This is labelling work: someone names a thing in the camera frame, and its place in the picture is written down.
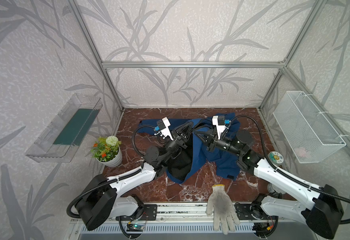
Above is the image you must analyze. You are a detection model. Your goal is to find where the blue jacket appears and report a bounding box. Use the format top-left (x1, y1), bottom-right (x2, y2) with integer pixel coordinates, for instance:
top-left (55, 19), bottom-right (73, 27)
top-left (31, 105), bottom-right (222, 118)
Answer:
top-left (138, 117), bottom-right (241, 184)

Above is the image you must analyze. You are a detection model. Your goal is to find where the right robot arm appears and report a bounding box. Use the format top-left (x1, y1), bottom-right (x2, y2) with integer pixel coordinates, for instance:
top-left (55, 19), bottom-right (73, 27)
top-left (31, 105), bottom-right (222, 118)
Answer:
top-left (194, 116), bottom-right (350, 240)

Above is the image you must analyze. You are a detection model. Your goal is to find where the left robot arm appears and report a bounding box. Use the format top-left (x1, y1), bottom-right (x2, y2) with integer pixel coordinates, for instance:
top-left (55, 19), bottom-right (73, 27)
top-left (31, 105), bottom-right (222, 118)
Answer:
top-left (66, 119), bottom-right (194, 231)

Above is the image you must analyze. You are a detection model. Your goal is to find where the grey knit work glove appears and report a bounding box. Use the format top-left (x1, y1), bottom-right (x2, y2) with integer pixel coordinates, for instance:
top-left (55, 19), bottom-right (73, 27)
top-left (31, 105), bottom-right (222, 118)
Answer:
top-left (206, 185), bottom-right (240, 235)

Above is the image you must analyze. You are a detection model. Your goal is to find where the potted artificial flower plant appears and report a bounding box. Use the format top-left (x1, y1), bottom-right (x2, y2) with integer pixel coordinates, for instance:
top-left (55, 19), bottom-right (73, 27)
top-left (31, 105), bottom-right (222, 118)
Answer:
top-left (91, 136), bottom-right (122, 168)

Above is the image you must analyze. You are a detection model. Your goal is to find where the pink item in basket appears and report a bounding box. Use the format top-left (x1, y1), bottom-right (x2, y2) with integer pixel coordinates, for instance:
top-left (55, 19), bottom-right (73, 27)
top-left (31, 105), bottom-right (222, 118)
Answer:
top-left (294, 147), bottom-right (309, 159)

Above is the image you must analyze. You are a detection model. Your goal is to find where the green circuit board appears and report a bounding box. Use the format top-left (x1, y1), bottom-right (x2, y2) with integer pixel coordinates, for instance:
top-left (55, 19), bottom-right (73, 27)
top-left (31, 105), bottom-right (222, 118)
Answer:
top-left (127, 223), bottom-right (145, 232)

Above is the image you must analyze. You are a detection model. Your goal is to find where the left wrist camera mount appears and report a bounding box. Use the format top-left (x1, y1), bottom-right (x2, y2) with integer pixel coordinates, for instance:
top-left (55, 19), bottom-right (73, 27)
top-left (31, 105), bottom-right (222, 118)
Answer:
top-left (154, 117), bottom-right (174, 141)

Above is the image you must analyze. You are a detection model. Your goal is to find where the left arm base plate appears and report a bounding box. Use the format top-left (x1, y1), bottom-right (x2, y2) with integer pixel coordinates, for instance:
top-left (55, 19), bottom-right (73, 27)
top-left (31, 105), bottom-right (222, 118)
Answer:
top-left (126, 204), bottom-right (158, 221)

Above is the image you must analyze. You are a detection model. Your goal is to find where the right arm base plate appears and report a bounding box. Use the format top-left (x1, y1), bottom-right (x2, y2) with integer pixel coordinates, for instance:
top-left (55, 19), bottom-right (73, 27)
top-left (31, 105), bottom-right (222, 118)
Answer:
top-left (234, 202), bottom-right (263, 221)

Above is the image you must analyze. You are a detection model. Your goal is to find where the white wire mesh basket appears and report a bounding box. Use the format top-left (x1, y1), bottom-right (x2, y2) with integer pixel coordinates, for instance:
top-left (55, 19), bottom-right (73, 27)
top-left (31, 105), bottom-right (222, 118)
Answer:
top-left (273, 91), bottom-right (346, 164)

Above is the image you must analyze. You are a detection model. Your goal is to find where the clear plastic wall shelf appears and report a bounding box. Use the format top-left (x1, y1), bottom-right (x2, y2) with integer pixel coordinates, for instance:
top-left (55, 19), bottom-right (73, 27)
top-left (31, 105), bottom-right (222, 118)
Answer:
top-left (25, 94), bottom-right (103, 163)

